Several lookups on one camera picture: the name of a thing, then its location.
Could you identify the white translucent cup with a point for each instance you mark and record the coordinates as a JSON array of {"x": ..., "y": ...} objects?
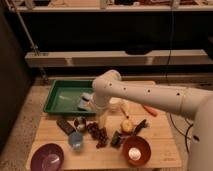
[{"x": 114, "y": 104}]

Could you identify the wooden shelf beam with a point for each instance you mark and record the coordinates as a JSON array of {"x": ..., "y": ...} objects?
[{"x": 117, "y": 58}]

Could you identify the grey blue sponge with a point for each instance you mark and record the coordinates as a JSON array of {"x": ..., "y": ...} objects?
[{"x": 84, "y": 103}]

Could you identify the dark brown rectangular block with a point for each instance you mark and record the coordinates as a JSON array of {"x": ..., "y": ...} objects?
[{"x": 65, "y": 126}]

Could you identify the black marker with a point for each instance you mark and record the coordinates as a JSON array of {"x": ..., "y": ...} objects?
[{"x": 138, "y": 128}]

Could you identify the red bowl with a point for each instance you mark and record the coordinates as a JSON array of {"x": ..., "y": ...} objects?
[{"x": 139, "y": 143}]

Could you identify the small dark green object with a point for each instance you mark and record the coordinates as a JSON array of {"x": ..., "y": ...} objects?
[{"x": 116, "y": 140}]

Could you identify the light blue cup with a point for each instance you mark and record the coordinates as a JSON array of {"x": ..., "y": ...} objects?
[{"x": 75, "y": 140}]

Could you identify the dark purple grape bunch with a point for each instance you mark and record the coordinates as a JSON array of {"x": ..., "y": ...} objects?
[{"x": 98, "y": 134}]

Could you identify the white egg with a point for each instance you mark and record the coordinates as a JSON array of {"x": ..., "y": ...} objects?
[{"x": 134, "y": 154}]

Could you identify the green plastic tray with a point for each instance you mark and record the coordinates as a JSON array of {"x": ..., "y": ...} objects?
[{"x": 64, "y": 97}]

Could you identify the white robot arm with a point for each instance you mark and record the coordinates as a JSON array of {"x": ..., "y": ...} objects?
[{"x": 192, "y": 103}]

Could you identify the yellow lemon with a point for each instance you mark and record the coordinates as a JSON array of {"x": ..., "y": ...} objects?
[{"x": 127, "y": 126}]

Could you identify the metal diagonal pole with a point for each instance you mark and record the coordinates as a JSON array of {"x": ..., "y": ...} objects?
[{"x": 34, "y": 47}]

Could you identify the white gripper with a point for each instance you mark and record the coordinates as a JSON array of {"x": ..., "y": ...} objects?
[{"x": 101, "y": 115}]

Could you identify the orange carrot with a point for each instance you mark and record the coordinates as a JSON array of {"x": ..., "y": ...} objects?
[{"x": 150, "y": 110}]

